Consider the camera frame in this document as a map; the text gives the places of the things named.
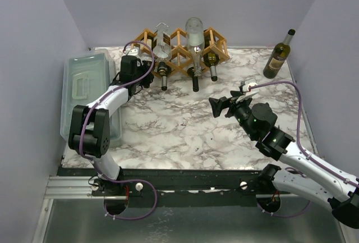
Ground green wine bottle brown label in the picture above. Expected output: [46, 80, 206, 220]
[157, 61, 172, 91]

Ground clear square glass bottle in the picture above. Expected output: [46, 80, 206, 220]
[153, 22, 172, 62]

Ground green bottle silver neck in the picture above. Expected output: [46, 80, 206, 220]
[203, 51, 219, 82]

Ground tall green bottle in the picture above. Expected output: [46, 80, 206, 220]
[263, 29, 296, 79]

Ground clear round glass bottle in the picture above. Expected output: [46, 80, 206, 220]
[186, 17, 205, 75]

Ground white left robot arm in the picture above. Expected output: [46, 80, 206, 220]
[68, 55, 154, 195]

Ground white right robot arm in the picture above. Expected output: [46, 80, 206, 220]
[209, 97, 358, 229]

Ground green bottle in rack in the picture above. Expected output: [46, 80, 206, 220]
[187, 67, 201, 92]

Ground wooden lattice wine rack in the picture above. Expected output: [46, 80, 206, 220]
[131, 27, 231, 77]

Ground translucent plastic storage box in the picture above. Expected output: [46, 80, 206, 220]
[60, 49, 116, 141]

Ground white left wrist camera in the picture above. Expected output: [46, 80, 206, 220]
[122, 47, 141, 58]

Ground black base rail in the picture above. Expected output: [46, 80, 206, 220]
[92, 169, 276, 208]

